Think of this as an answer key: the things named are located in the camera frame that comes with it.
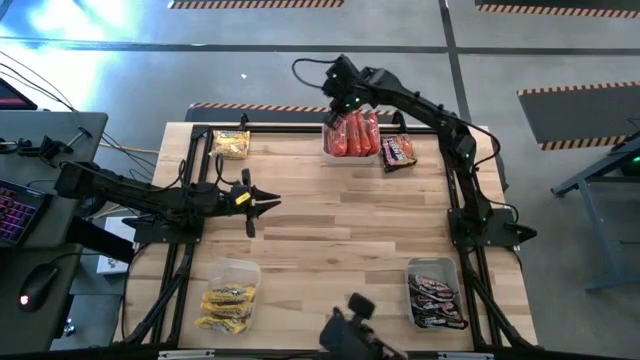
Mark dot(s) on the black aluminium table frame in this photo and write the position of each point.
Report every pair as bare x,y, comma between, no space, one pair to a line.
290,129

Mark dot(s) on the green-lit device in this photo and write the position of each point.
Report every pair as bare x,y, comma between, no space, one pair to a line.
634,162

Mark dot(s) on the black screen device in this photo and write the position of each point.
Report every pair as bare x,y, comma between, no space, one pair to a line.
12,97

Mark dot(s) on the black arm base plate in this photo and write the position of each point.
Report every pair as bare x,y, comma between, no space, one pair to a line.
150,234
500,235

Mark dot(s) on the yellow Maruchan noodle pack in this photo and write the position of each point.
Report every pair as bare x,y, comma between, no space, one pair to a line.
225,310
230,144
220,325
230,294

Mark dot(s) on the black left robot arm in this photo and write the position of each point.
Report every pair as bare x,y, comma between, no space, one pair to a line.
125,192

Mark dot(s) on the white opaque plastic bin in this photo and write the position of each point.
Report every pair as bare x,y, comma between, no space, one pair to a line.
350,160

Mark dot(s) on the small castor wheel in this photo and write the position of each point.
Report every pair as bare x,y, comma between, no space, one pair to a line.
69,328

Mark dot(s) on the grey plastic bin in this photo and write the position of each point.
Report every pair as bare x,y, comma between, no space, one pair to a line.
430,266

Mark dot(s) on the black computer mouse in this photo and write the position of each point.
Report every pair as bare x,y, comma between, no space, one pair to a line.
37,287

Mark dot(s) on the clear plastic bin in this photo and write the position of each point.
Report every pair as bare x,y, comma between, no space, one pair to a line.
232,270

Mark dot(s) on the blue-grey metal desk frame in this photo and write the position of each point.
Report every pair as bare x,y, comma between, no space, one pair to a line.
600,240

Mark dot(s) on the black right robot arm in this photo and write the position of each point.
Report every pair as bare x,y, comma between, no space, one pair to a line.
425,110

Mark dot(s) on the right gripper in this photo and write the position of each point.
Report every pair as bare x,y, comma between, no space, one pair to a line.
345,87

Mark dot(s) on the black table clamp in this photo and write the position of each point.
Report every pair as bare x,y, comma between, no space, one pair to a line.
243,121
399,122

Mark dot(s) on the silver metal bracket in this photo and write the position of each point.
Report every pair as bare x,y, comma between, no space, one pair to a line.
465,356
185,355

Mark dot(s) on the backlit black keyboard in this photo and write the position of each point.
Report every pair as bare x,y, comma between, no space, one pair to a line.
17,215

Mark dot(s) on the hazard-striped black floor mat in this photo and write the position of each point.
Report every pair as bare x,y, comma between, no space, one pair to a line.
260,116
550,10
250,4
575,117

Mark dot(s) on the black desk clamp mount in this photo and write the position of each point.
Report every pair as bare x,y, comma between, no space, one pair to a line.
47,149

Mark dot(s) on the dark grey operator desk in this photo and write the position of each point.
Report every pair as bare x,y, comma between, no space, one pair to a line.
50,125

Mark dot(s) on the black angled bar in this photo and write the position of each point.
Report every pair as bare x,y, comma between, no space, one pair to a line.
100,242

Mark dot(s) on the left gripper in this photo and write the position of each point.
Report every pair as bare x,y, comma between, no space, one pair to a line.
220,200

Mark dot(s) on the white paper box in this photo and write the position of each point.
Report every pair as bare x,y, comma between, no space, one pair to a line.
107,265

